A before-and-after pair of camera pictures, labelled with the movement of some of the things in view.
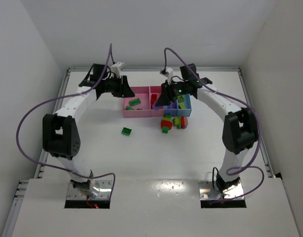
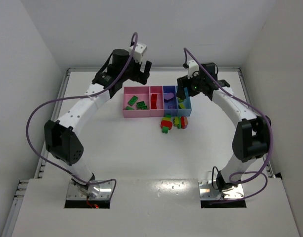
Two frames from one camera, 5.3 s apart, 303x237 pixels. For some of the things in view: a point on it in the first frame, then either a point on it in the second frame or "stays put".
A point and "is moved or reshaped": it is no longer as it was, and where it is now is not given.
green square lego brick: x=126 y=131 -> x=141 y=105
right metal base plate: x=232 y=197 stays put
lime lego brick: x=182 y=106 stays put
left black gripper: x=121 y=86 -> x=139 y=72
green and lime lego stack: x=129 y=108 stays put
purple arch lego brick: x=157 y=107 is moved or reshaped
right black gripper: x=169 y=91 -> x=185 y=83
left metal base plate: x=75 y=199 stays put
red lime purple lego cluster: x=181 y=122 stays put
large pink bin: x=141 y=109 stays put
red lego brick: x=153 y=98 stays put
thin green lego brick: x=134 y=102 stays put
